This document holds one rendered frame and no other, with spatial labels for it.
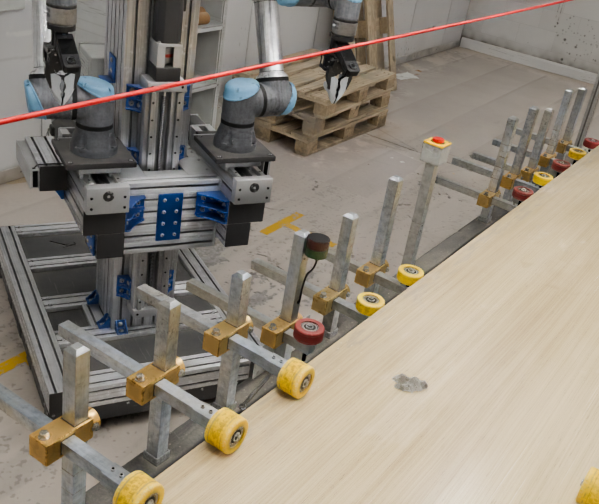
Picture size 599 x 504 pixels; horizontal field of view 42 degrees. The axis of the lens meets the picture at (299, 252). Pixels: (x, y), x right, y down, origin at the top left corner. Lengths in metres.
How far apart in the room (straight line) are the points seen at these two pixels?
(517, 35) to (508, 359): 8.19
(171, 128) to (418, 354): 1.21
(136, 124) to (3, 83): 1.99
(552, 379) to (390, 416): 0.50
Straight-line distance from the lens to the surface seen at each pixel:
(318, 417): 1.80
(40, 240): 3.84
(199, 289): 2.27
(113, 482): 1.52
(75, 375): 1.54
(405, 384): 1.94
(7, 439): 3.06
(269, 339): 2.12
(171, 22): 2.64
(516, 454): 1.87
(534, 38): 10.10
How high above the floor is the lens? 2.03
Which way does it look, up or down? 28 degrees down
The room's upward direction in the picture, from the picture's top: 10 degrees clockwise
